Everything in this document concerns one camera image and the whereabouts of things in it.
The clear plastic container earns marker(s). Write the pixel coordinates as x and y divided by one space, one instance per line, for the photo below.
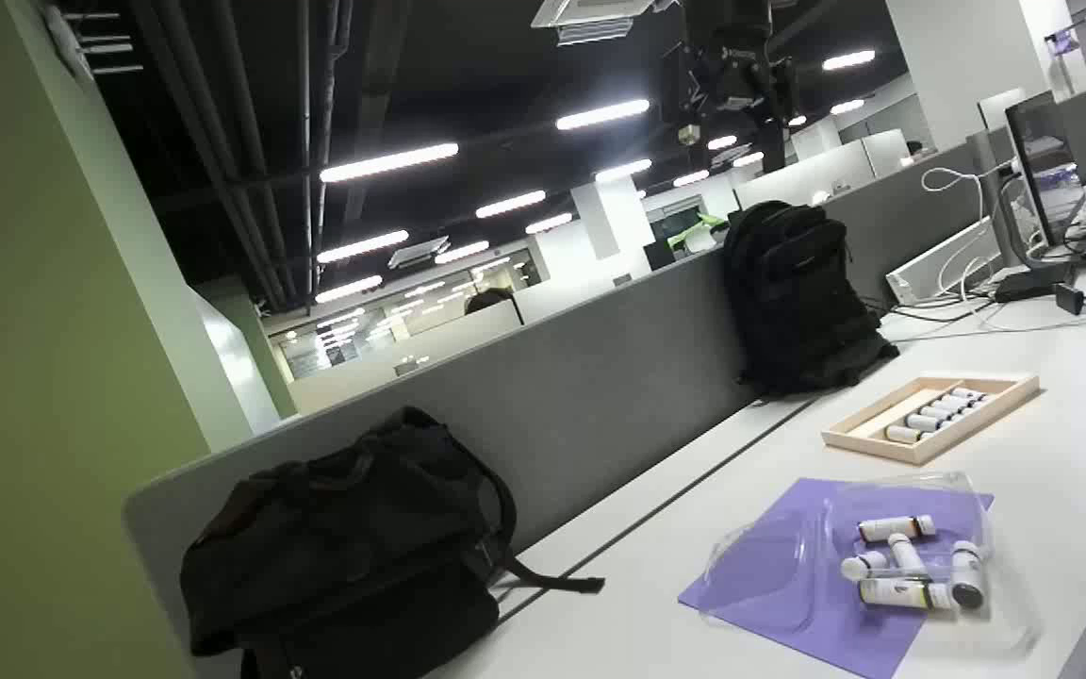
1000 630

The white tube right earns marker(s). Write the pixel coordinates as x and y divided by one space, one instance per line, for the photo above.
965 576

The computer monitor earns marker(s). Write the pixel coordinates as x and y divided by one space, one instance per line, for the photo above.
1046 165

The white tube bottom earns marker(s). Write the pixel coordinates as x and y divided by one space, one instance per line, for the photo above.
906 594

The wooden tray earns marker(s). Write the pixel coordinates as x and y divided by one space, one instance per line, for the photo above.
927 418

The white tube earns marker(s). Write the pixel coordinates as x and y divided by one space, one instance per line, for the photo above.
906 556
870 565
906 594
910 527
965 576

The white keyboard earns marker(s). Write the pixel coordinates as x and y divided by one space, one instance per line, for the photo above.
945 267

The grey desk divider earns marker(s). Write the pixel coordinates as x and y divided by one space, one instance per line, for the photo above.
564 412

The white tube top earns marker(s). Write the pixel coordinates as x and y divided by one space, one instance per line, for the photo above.
910 527

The white tube left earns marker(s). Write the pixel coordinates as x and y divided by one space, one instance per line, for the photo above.
870 565

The white tube middle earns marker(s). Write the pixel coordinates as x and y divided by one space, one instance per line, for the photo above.
906 556

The purple mat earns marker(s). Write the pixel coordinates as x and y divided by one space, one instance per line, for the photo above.
782 576

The black backpack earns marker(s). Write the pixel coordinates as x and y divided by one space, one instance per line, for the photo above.
797 316

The black duffel bag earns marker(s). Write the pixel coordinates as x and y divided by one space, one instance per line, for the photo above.
364 565

